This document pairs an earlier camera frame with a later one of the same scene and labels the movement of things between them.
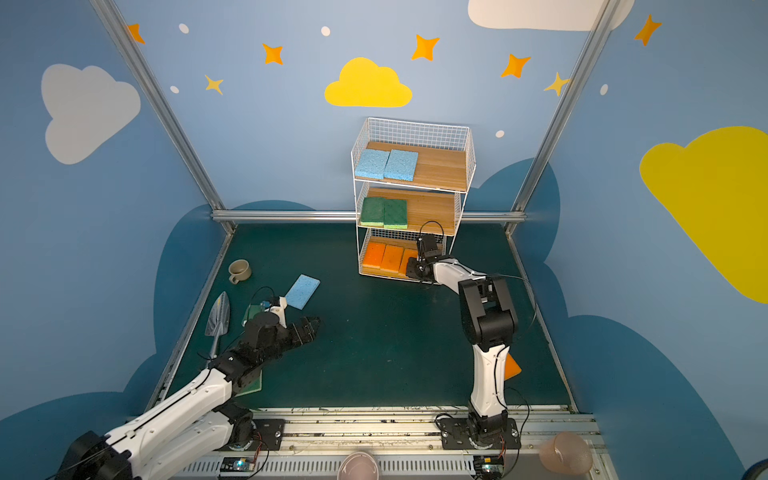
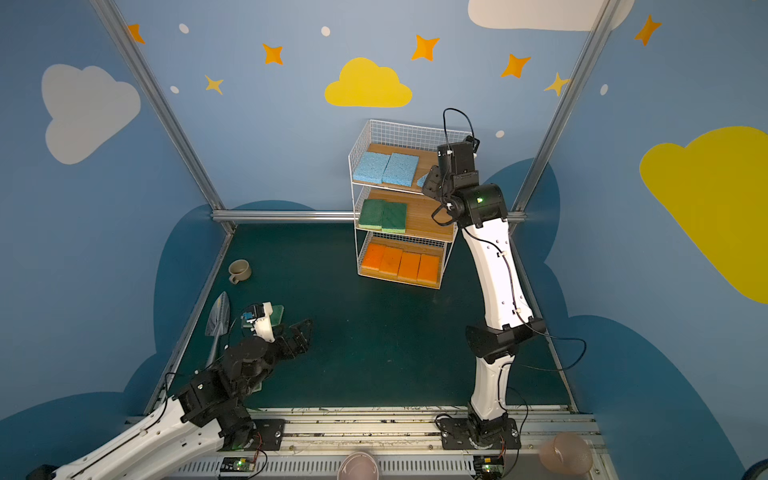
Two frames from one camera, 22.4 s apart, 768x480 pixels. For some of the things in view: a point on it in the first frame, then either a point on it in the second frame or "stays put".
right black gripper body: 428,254 to 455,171
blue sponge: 301,291 to 421,181
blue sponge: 401,165 stays put
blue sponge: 371,164 stays put
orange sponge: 391,259 stays put
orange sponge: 408,253 stays put
